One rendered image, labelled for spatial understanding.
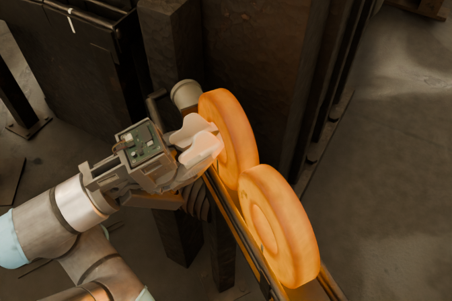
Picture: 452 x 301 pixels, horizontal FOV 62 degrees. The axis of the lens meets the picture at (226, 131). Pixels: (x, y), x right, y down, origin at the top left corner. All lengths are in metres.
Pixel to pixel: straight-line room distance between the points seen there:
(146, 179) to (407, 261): 1.01
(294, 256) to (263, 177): 0.09
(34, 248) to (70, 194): 0.09
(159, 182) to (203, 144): 0.08
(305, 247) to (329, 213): 0.92
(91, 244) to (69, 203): 0.11
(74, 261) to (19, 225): 0.11
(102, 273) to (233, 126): 0.29
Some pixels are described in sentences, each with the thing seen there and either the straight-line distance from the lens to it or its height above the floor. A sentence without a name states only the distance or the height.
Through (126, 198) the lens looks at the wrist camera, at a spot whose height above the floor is 0.70.
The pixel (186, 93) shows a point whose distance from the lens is 0.67.
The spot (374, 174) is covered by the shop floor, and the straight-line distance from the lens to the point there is 1.49.
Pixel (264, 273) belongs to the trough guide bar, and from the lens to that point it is 0.50.
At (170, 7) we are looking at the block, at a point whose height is 0.80.
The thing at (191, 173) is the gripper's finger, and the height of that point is 0.72.
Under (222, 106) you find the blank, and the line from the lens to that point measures 0.52.
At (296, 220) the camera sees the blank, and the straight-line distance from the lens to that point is 0.43.
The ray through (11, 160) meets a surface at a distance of 1.62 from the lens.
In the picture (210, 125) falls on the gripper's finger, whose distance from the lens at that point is 0.56.
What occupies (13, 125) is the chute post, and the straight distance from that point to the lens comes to 1.73.
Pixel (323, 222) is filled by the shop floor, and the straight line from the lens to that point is 1.33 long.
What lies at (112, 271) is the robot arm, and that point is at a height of 0.61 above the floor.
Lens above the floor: 1.17
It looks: 51 degrees down
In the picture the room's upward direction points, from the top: straight up
